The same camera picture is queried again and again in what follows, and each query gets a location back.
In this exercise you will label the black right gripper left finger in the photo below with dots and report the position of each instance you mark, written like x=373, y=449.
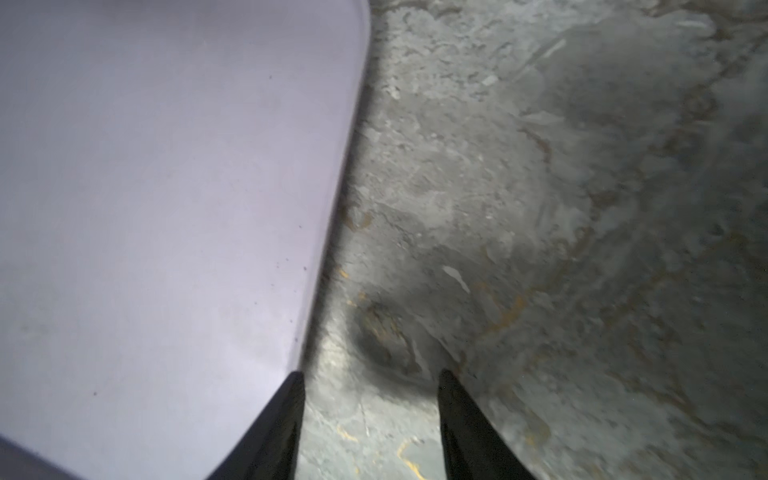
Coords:
x=269, y=449

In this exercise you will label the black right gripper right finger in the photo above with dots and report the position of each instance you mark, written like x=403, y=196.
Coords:
x=472, y=448

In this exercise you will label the lilac plastic tray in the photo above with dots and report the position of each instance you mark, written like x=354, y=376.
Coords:
x=169, y=172

